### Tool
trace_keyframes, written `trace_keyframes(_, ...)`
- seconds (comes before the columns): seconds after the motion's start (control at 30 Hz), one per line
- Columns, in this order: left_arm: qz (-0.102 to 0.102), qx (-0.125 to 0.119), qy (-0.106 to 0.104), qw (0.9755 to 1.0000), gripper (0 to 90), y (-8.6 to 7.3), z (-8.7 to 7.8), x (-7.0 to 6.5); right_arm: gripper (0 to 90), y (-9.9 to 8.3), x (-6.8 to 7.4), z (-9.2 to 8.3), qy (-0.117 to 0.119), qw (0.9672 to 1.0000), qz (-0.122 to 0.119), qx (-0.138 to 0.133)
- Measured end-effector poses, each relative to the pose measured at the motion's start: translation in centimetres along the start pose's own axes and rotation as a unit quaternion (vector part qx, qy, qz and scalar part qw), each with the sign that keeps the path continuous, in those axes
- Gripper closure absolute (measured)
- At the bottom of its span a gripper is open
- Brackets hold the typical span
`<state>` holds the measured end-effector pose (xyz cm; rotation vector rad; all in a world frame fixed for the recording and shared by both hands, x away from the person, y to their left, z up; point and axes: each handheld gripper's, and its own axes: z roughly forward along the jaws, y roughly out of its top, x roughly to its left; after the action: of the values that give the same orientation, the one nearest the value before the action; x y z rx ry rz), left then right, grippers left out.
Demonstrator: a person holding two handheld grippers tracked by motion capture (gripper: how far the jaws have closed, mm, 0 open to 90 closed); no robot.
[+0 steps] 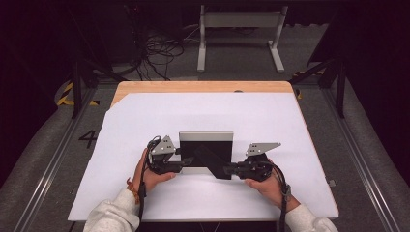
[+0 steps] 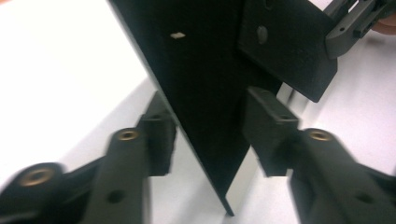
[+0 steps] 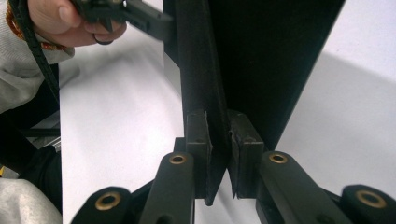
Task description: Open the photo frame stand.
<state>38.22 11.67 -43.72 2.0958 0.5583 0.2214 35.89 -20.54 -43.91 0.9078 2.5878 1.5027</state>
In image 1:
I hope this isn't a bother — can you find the white metal table frame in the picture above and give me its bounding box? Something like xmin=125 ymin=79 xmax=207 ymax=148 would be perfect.
xmin=196 ymin=4 xmax=289 ymax=73

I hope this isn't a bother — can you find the tangle of black floor cables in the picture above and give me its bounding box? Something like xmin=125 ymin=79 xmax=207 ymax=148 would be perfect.
xmin=136 ymin=30 xmax=187 ymax=81

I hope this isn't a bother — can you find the red bead bracelet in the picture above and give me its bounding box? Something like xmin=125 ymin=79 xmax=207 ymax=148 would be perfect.
xmin=126 ymin=177 xmax=141 ymax=205

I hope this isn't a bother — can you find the aluminium floor rail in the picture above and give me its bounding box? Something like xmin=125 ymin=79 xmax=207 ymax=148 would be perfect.
xmin=322 ymin=88 xmax=402 ymax=232
xmin=13 ymin=86 xmax=98 ymax=232

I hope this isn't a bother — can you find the black metal stand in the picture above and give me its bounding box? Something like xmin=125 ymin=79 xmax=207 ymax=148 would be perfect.
xmin=288 ymin=57 xmax=347 ymax=120
xmin=71 ymin=57 xmax=129 ymax=120

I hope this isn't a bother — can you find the white table cover sheet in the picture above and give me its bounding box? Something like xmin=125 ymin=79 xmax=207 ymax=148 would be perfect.
xmin=67 ymin=92 xmax=340 ymax=222

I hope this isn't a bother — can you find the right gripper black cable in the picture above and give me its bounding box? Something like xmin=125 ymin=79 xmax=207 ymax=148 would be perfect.
xmin=267 ymin=160 xmax=293 ymax=232

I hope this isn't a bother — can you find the person's left hand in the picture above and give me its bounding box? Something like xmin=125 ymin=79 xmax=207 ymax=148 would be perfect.
xmin=132 ymin=149 xmax=178 ymax=194

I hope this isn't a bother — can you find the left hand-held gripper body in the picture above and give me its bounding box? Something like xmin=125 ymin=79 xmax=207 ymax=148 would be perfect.
xmin=148 ymin=134 xmax=183 ymax=176

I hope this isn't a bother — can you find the white tablet with black cover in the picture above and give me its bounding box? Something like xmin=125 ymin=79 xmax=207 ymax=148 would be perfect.
xmin=178 ymin=130 xmax=235 ymax=181

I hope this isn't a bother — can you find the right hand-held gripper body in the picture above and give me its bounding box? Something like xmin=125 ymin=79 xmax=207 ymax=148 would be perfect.
xmin=237 ymin=142 xmax=282 ymax=182

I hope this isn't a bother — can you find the person's right hand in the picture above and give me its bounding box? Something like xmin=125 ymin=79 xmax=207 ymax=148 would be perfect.
xmin=245 ymin=158 xmax=301 ymax=212

